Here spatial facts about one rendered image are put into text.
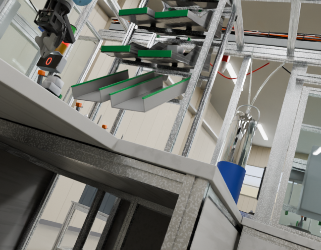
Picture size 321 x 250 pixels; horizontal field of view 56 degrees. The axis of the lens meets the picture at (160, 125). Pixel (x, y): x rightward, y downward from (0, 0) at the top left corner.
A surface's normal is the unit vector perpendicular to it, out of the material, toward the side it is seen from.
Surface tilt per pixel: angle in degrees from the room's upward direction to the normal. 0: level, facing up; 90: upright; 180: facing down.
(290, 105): 90
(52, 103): 90
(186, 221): 90
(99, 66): 90
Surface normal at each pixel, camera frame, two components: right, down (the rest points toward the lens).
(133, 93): 0.82, 0.14
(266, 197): -0.30, -0.40
